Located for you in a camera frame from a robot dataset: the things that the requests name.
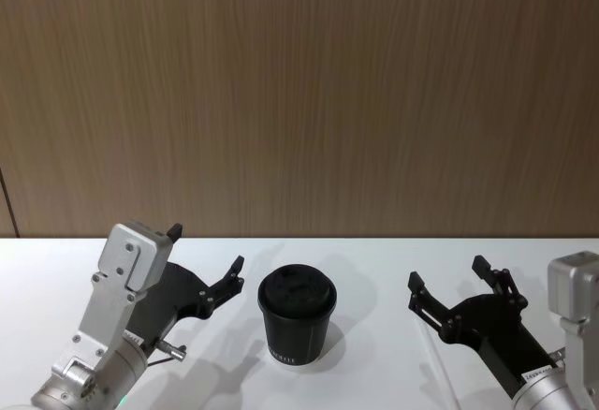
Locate black plastic cup lid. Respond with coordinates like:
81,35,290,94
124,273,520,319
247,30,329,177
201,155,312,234
256,263,338,321

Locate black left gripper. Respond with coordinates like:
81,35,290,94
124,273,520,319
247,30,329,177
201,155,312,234
124,223,246,350

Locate thin dark cable silver plug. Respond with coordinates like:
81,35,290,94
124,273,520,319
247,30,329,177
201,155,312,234
139,340,189,370

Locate black paper cup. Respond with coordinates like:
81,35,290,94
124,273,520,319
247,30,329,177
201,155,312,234
259,304,334,367

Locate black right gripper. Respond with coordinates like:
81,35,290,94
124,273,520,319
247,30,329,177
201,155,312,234
407,255,559,388

